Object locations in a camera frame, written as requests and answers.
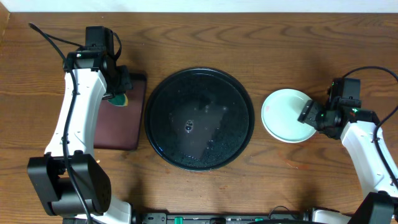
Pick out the green yellow sponge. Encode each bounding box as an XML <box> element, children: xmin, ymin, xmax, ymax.
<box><xmin>108</xmin><ymin>93</ymin><xmax>128</xmax><ymax>107</ymax></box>

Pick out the mint plate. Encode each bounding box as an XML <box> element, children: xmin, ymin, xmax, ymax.
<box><xmin>266</xmin><ymin>124</ymin><xmax>316</xmax><ymax>143</ymax></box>
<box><xmin>261</xmin><ymin>89</ymin><xmax>310</xmax><ymax>128</ymax></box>

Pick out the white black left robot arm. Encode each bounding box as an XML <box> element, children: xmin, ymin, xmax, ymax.
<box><xmin>27</xmin><ymin>50</ymin><xmax>134</xmax><ymax>223</ymax></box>

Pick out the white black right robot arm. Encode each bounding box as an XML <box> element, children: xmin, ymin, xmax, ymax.
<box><xmin>298</xmin><ymin>100</ymin><xmax>397</xmax><ymax>224</ymax></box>

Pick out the dark red rectangular tray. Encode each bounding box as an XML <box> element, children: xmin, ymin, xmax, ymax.
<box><xmin>94</xmin><ymin>73</ymin><xmax>147</xmax><ymax>151</ymax></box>

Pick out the round black tray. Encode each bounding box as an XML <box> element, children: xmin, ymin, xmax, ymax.
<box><xmin>144</xmin><ymin>67</ymin><xmax>255</xmax><ymax>172</ymax></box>

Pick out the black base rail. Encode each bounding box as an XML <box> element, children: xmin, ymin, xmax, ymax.
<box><xmin>62</xmin><ymin>205</ymin><xmax>312</xmax><ymax>224</ymax></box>

